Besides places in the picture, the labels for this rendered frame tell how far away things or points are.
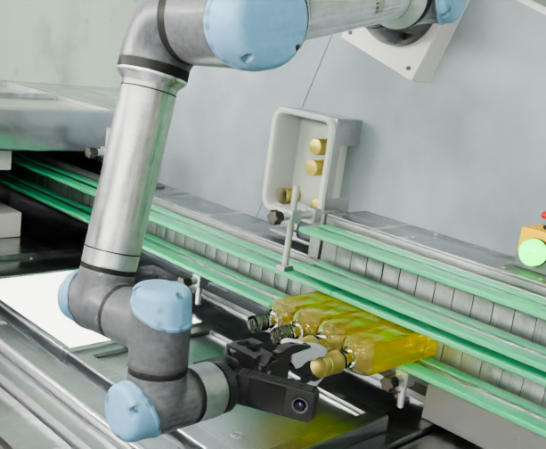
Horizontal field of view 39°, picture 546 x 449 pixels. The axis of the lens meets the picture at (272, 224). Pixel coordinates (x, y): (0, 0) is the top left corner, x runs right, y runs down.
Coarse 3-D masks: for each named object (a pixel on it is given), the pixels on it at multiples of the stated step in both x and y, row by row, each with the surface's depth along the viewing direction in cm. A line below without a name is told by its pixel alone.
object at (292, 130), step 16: (288, 112) 163; (304, 112) 160; (272, 128) 166; (288, 128) 168; (304, 128) 169; (320, 128) 166; (272, 144) 167; (288, 144) 169; (304, 144) 170; (272, 160) 168; (288, 160) 171; (304, 160) 170; (272, 176) 169; (288, 176) 172; (304, 176) 170; (320, 176) 167; (272, 192) 170; (304, 192) 171; (320, 192) 158; (272, 208) 168; (304, 208) 167; (320, 208) 158
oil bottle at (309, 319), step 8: (328, 304) 137; (336, 304) 138; (344, 304) 139; (296, 312) 132; (304, 312) 132; (312, 312) 132; (320, 312) 133; (328, 312) 133; (336, 312) 134; (344, 312) 134; (352, 312) 135; (296, 320) 130; (304, 320) 129; (312, 320) 129; (320, 320) 129; (304, 328) 129; (312, 328) 129; (304, 336) 129
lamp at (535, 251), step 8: (528, 240) 126; (536, 240) 126; (520, 248) 127; (528, 248) 125; (536, 248) 125; (544, 248) 125; (520, 256) 127; (528, 256) 125; (536, 256) 125; (544, 256) 125; (528, 264) 126; (536, 264) 125
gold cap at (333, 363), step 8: (336, 352) 119; (320, 360) 117; (328, 360) 117; (336, 360) 118; (344, 360) 119; (312, 368) 118; (320, 368) 117; (328, 368) 116; (336, 368) 118; (344, 368) 119; (320, 376) 117
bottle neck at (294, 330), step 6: (294, 324) 129; (276, 330) 126; (282, 330) 126; (288, 330) 127; (294, 330) 128; (300, 330) 129; (276, 336) 128; (282, 336) 126; (288, 336) 126; (294, 336) 127; (300, 336) 129; (276, 342) 127
